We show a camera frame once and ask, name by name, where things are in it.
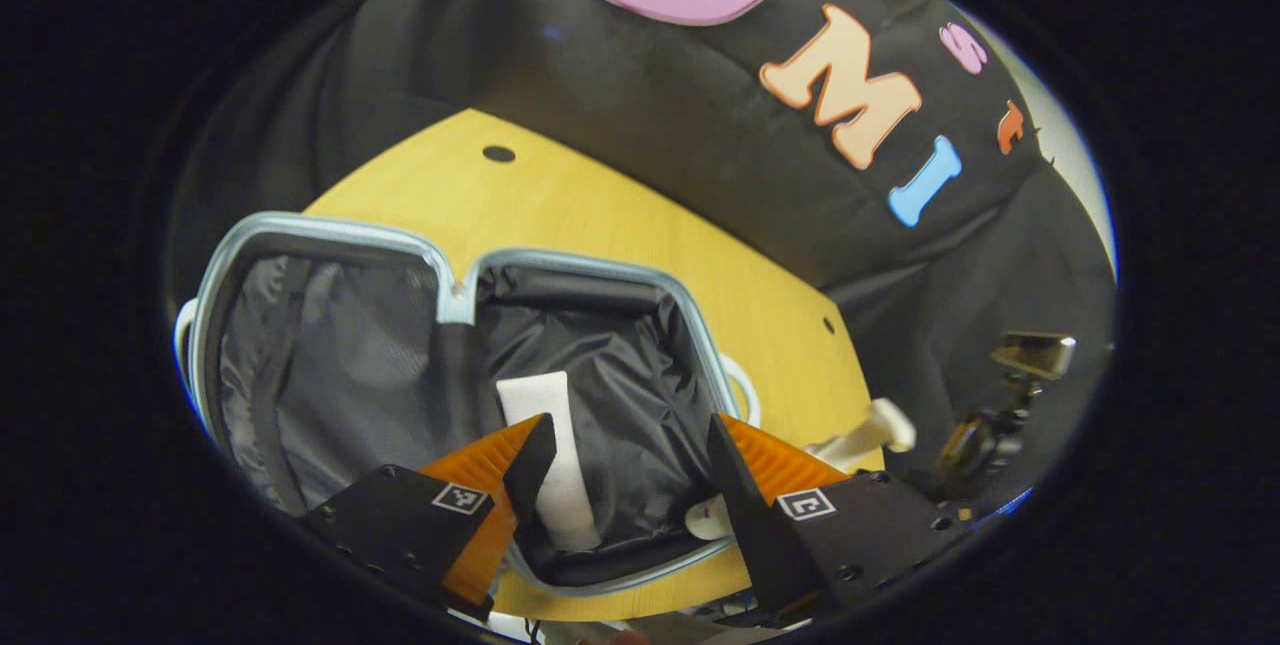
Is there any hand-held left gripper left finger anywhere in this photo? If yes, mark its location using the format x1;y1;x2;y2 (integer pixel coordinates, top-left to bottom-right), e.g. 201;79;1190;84
298;413;559;624

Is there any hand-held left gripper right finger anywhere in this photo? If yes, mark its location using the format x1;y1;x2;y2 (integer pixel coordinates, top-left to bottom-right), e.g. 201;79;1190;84
706;413;986;626

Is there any white squeeze tube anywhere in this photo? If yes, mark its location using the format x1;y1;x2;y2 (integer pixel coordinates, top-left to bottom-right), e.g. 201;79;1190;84
496;371;603;553

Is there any light blue suitcase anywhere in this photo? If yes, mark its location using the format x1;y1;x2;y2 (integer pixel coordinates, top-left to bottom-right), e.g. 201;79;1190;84
175;212;763;598

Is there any black backdrop cloth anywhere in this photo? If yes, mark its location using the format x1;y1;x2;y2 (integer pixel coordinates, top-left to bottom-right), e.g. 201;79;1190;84
165;0;1116;526

